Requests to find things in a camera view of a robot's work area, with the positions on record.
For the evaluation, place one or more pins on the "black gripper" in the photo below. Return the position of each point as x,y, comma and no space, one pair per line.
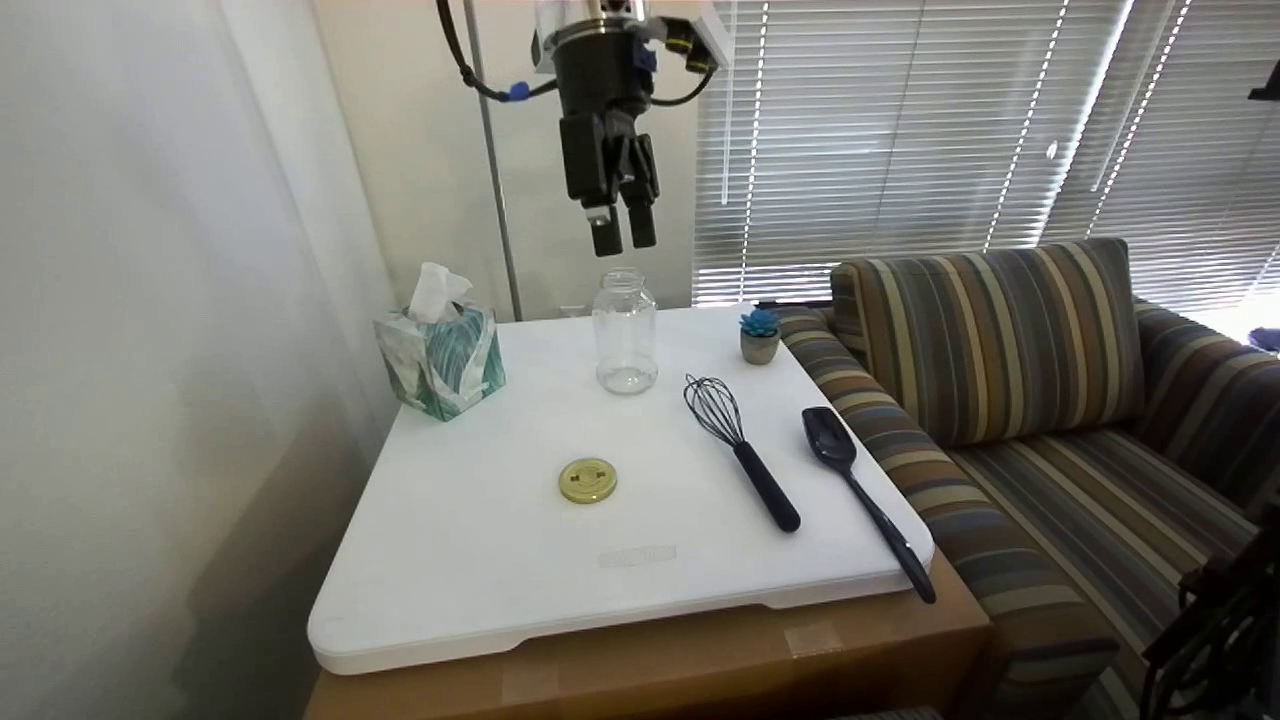
603,95

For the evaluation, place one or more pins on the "gold metal jar lid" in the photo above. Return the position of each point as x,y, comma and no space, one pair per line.
591,483

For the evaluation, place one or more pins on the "clear glass jar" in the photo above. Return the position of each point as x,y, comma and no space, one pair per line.
627,340

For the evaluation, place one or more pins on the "black plastic spoon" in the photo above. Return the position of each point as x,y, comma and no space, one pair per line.
829,442

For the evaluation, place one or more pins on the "small blue potted succulent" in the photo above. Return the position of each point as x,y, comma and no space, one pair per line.
759,344

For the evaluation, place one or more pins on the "white window blinds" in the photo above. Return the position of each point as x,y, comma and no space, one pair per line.
907,133

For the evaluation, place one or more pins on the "white plastic table board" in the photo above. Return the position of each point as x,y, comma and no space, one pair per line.
561,575

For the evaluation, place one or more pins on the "striped sofa cushion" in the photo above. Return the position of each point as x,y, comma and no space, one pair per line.
985,344

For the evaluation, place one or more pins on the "wooden table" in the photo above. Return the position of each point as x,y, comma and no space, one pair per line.
734,660

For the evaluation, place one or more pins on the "striped fabric sofa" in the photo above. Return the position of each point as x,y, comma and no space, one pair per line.
1065,523

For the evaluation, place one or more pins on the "small black wall fixture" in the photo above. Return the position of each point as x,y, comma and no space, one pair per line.
1267,81

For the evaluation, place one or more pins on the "black metal frame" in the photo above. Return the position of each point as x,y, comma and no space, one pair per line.
1225,626

